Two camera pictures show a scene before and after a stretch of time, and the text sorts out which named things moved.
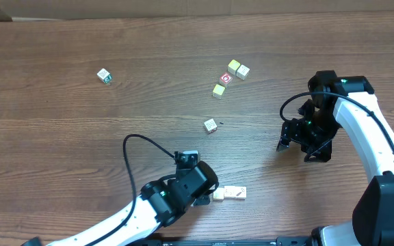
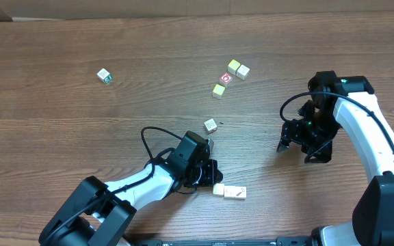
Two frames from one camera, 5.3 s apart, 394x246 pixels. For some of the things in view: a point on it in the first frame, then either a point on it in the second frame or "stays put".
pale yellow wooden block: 218,91 stays put
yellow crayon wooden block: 240,193 stays put
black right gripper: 299,135 stays put
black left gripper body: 205,197 → 204,173
